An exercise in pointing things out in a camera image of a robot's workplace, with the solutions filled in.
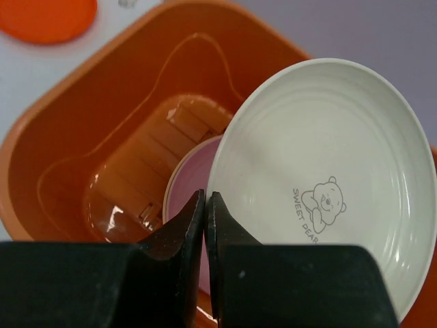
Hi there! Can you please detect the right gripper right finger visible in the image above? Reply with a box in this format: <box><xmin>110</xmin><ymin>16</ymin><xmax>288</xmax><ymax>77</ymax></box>
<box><xmin>206</xmin><ymin>191</ymin><xmax>261</xmax><ymax>327</ymax></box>

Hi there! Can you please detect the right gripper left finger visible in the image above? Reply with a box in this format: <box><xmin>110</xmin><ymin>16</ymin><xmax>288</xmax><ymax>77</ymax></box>
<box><xmin>139</xmin><ymin>189</ymin><xmax>205</xmax><ymax>327</ymax></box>

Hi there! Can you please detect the pink round plate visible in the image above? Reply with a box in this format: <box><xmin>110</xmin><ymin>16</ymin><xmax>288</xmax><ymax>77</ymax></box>
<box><xmin>163</xmin><ymin>135</ymin><xmax>223</xmax><ymax>298</ymax></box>

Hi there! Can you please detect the cream round plate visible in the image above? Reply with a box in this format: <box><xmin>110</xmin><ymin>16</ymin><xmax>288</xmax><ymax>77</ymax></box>
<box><xmin>207</xmin><ymin>58</ymin><xmax>436</xmax><ymax>320</ymax></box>

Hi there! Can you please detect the orange plastic bin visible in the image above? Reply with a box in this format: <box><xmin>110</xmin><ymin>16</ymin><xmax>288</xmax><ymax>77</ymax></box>
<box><xmin>0</xmin><ymin>0</ymin><xmax>437</xmax><ymax>328</ymax></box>

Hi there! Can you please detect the orange round plate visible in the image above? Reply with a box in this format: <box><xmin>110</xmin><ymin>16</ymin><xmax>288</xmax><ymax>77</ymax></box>
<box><xmin>1</xmin><ymin>0</ymin><xmax>98</xmax><ymax>44</ymax></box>

